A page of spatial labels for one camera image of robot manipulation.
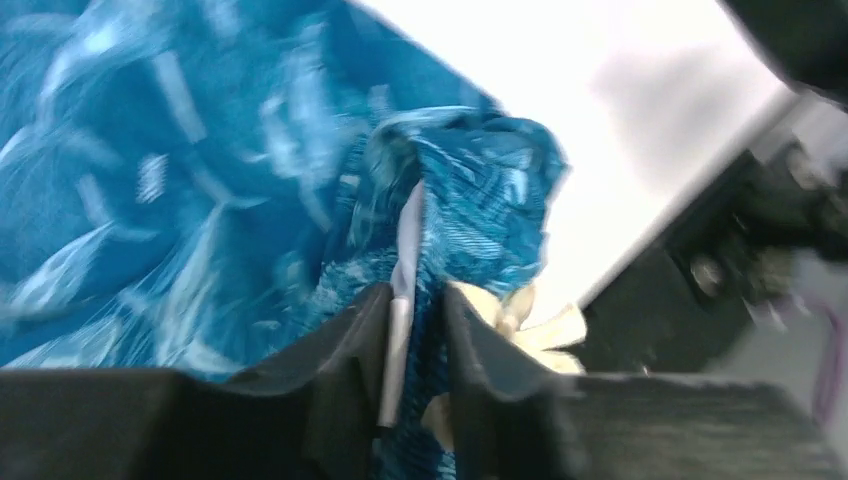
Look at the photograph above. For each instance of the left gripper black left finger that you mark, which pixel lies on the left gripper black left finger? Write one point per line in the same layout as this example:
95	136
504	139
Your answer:
308	412

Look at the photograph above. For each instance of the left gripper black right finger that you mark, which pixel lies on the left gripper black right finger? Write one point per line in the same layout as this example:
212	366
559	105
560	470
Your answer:
514	419

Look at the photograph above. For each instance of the dark teal patterned shorts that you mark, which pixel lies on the dark teal patterned shorts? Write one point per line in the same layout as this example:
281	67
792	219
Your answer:
200	184

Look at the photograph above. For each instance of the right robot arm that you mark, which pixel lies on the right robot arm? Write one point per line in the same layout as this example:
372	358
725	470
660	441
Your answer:
783	205

